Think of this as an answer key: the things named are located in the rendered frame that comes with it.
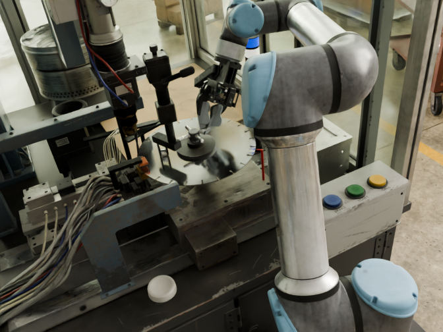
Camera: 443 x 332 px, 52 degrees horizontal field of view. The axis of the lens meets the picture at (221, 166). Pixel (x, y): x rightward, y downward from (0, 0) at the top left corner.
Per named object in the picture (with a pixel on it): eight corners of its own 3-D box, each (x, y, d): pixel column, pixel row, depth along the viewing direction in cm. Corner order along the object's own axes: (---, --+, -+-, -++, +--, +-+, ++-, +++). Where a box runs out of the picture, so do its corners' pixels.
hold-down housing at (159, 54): (176, 114, 116) (162, 39, 104) (180, 123, 113) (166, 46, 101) (155, 119, 115) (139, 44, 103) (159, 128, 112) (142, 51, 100)
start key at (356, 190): (355, 188, 114) (356, 182, 113) (366, 196, 112) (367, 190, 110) (343, 193, 113) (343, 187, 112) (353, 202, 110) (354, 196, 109)
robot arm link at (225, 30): (233, -7, 111) (229, -3, 119) (219, 38, 113) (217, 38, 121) (262, 3, 112) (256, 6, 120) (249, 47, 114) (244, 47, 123)
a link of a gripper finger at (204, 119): (200, 137, 120) (209, 103, 118) (192, 130, 125) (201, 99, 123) (210, 139, 121) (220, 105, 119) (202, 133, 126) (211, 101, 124)
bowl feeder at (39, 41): (113, 90, 205) (92, 11, 184) (134, 119, 182) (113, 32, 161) (45, 110, 196) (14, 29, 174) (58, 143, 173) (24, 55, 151)
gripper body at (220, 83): (209, 104, 116) (223, 58, 113) (197, 97, 123) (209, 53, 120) (235, 110, 119) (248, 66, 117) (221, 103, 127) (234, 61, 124)
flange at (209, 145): (222, 151, 122) (221, 143, 121) (183, 163, 120) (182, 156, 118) (207, 132, 131) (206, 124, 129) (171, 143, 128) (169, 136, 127)
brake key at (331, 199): (333, 197, 112) (333, 192, 111) (343, 207, 109) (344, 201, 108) (320, 203, 111) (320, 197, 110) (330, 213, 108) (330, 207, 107)
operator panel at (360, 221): (373, 201, 130) (379, 159, 121) (401, 223, 122) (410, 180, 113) (292, 239, 122) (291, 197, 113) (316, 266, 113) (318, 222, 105)
